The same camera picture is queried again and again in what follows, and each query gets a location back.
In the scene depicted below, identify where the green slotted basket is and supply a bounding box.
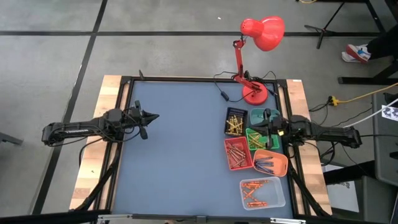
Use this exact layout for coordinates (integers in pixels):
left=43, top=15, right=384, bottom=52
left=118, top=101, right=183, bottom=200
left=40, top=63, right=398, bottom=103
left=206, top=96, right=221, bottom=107
left=244, top=127, right=280, bottom=151

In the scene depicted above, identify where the red desk lamp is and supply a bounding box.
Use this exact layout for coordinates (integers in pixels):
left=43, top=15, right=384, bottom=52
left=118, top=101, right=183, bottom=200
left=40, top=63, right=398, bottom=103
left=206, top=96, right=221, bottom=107
left=231, top=15, right=286, bottom=106

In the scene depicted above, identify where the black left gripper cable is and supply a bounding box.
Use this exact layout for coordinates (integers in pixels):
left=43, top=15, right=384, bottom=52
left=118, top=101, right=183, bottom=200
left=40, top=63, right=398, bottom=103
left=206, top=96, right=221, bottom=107
left=118, top=124, right=142, bottom=144

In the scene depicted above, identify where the black stand base bar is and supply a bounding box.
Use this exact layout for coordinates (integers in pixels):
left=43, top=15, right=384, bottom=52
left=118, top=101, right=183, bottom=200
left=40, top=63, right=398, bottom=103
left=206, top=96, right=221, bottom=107
left=338, top=57, right=398, bottom=85

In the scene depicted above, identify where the person's shoe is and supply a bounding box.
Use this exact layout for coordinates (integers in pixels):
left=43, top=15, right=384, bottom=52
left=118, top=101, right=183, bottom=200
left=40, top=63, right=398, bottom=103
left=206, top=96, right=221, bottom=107
left=341, top=44, right=373, bottom=64

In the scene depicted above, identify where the person's leg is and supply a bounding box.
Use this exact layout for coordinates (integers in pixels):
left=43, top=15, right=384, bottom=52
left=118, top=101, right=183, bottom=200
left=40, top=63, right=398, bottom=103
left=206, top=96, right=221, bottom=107
left=366, top=23, right=398, bottom=60

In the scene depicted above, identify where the grey floor stand foot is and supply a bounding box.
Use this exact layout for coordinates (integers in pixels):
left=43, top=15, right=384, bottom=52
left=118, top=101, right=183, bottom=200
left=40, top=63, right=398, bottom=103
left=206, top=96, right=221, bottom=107
left=0, top=131, right=24, bottom=146

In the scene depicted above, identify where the red slotted basket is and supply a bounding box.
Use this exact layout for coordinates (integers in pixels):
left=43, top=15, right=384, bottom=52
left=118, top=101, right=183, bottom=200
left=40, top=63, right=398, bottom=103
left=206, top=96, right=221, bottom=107
left=223, top=136, right=254, bottom=172

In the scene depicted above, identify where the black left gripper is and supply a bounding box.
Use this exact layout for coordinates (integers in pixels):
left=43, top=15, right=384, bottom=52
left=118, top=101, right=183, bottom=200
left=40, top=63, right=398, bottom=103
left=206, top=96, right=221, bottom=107
left=124, top=100, right=160, bottom=140

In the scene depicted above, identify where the grey equipment cart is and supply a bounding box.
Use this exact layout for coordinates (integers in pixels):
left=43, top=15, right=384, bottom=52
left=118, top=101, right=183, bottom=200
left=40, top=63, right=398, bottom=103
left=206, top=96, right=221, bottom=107
left=372, top=92, right=398, bottom=187

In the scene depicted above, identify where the black cable with plug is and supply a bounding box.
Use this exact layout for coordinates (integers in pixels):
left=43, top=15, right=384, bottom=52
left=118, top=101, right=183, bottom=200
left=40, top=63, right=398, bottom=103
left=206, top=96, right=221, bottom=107
left=248, top=70, right=279, bottom=96

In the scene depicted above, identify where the yellow cable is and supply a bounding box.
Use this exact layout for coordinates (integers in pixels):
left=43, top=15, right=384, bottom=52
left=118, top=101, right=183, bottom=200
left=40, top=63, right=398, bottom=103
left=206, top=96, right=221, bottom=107
left=337, top=82, right=398, bottom=105

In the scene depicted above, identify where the black lamp power cable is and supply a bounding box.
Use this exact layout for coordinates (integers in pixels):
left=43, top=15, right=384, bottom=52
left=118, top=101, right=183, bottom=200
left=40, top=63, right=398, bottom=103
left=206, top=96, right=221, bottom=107
left=213, top=70, right=249, bottom=104

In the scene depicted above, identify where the black tripod stand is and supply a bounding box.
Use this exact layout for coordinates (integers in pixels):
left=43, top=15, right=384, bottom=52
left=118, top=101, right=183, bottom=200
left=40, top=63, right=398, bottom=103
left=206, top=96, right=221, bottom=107
left=303, top=0, right=388, bottom=50

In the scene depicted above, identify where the white cable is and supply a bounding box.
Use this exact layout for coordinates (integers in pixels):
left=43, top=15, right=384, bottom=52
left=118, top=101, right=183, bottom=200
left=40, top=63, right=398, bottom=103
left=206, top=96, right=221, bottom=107
left=343, top=98, right=398, bottom=129

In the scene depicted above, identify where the orange plastic bin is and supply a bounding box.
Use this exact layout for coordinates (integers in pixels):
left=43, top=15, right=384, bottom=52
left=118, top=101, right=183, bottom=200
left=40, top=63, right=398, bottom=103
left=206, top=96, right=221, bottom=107
left=252, top=149, right=289, bottom=178

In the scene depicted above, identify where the black slotted basket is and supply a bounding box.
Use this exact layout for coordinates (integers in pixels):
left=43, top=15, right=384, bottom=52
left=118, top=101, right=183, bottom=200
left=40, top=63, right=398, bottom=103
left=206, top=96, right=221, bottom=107
left=223, top=107, right=249, bottom=138

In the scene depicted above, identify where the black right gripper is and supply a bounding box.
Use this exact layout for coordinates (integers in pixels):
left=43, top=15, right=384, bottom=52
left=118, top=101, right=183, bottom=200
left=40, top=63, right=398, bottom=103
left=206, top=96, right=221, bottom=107
left=250, top=108, right=292, bottom=149

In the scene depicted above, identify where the clear plastic bin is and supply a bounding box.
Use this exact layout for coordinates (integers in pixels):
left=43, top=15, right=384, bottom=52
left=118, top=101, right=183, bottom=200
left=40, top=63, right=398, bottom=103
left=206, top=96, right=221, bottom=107
left=239, top=176, right=286, bottom=211

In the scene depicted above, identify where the teal plastic bin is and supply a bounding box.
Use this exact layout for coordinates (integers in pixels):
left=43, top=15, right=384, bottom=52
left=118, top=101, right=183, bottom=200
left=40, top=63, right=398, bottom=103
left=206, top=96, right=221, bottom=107
left=249, top=108, right=282, bottom=128

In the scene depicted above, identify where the printed marker sheet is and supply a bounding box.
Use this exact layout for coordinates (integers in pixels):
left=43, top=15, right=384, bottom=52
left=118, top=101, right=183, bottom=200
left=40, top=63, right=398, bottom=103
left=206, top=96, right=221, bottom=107
left=381, top=105, right=398, bottom=122

